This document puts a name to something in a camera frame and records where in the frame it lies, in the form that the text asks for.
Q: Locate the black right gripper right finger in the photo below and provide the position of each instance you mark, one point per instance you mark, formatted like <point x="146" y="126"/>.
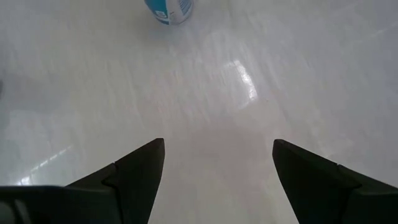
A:
<point x="311" y="186"/>

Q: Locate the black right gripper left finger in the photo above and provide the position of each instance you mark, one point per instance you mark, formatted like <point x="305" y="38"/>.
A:
<point x="130" y="186"/>

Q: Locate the blue silver Red Bull can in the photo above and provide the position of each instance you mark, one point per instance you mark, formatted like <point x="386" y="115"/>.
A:
<point x="169" y="12"/>

